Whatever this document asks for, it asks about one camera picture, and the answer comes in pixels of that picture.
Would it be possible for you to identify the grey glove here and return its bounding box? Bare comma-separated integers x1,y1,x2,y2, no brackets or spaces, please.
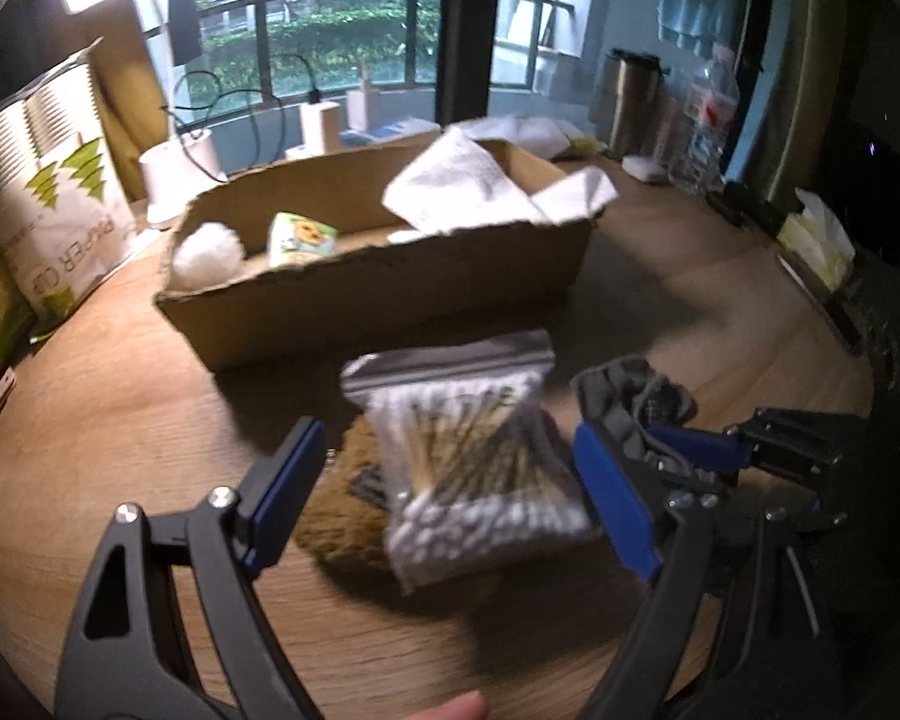
571,355,697,465

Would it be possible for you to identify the cotton swab bag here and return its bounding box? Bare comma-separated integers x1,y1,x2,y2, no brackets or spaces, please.
340,330,598,592

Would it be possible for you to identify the white textured cloth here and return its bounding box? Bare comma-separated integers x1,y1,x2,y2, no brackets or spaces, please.
382,130,551,234

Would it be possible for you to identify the cartoon tissue pack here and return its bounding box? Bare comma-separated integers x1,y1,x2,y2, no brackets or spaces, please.
268,211,338,268

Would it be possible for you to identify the fingertip at bottom edge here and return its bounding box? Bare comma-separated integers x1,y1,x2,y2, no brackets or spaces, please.
406,691,489,720

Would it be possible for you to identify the yellow tissue pack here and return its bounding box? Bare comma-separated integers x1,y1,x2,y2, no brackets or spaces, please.
777,188,855,293

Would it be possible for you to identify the brown fuzzy plush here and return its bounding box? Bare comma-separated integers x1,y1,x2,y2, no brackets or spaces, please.
292,416,390,575

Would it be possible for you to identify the white paper towel in box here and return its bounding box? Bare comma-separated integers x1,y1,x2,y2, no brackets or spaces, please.
530,166,619,224

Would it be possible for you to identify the clear water bottle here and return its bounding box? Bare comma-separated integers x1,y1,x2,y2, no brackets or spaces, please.
668,44,740,195

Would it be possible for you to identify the white earbuds case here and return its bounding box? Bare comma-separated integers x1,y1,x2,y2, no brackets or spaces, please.
621,154,668,185

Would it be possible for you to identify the steel thermos tumbler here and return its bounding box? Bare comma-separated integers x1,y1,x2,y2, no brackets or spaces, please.
606,47,663,161

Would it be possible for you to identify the white bubble wrap ball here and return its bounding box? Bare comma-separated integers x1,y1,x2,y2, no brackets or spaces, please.
170,221,245,291

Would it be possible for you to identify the brown cardboard box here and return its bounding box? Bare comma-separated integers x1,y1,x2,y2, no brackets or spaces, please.
154,143,600,372

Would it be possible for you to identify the paper cup bag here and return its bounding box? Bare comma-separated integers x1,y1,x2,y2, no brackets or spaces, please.
0,49,136,323

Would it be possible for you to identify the white desk lamp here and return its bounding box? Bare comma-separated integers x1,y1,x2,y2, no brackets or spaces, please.
63,0,219,229

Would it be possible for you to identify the white charger with black cable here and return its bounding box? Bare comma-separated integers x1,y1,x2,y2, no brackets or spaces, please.
160,50,344,185

